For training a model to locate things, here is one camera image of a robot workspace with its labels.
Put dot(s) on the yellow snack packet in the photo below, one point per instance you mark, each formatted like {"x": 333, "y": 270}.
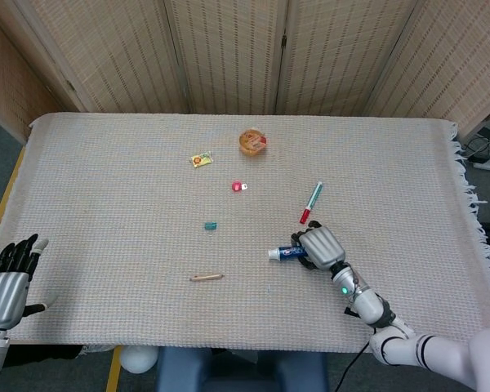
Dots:
{"x": 200, "y": 159}

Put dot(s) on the red capped marker pen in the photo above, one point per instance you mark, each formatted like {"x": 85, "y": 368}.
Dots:
{"x": 311, "y": 203}

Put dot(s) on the orange jelly cup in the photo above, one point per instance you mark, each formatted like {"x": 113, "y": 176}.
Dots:
{"x": 253, "y": 141}

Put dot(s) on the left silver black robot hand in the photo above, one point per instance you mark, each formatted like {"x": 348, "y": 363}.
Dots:
{"x": 4, "y": 298}

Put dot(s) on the white sphere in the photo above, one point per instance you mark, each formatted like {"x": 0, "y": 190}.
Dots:
{"x": 139, "y": 360}

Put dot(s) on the small pink red clip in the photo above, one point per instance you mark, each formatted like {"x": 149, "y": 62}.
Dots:
{"x": 237, "y": 187}

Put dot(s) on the blue padded seat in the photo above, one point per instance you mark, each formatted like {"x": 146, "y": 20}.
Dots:
{"x": 228, "y": 371}

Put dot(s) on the bamboo folding screen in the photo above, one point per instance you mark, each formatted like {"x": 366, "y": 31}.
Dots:
{"x": 228, "y": 53}

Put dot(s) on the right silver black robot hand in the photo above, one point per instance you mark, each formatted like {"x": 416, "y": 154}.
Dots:
{"x": 322, "y": 247}

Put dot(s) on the wooden stick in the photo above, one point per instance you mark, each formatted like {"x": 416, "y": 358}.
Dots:
{"x": 206, "y": 277}

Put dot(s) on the beige woven tablecloth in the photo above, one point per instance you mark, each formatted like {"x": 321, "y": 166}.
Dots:
{"x": 126, "y": 245}

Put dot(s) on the blue white toothpaste tube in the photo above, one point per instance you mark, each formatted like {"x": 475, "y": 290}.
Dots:
{"x": 288, "y": 252}

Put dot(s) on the teal eraser block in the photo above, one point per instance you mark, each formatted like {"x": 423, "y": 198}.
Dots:
{"x": 210, "y": 225}

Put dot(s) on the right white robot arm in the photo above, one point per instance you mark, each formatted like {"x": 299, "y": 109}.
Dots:
{"x": 367, "y": 304}

